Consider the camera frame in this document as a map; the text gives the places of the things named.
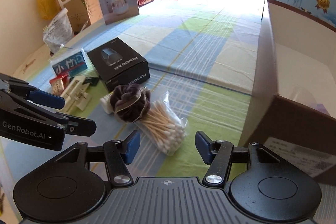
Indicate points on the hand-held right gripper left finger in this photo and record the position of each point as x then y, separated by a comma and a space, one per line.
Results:
132, 147

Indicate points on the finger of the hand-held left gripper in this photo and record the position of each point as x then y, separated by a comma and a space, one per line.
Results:
48, 100
81, 127

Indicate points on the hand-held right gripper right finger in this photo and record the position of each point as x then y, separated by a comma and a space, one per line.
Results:
202, 148

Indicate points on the red candy packet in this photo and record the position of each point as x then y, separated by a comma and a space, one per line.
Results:
59, 85

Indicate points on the cream plastic clip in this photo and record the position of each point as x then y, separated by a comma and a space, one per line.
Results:
74, 94

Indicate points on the white pad pack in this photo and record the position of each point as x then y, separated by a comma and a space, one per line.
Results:
106, 106

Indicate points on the bag of cotton swabs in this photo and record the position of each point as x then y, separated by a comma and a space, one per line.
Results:
165, 132

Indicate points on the purple velvet scrunchie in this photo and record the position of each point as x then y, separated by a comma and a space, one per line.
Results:
128, 106

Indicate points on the black shaver box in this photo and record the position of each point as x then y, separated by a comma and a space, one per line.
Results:
115, 61

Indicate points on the large brown cardboard box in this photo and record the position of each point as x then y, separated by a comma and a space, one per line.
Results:
291, 56

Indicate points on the checked cloth desktop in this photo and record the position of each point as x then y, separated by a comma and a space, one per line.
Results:
210, 56

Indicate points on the clear box with teal label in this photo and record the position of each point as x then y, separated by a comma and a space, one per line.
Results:
69, 64

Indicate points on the clear printed plastic bag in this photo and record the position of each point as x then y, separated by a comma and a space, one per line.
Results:
56, 32

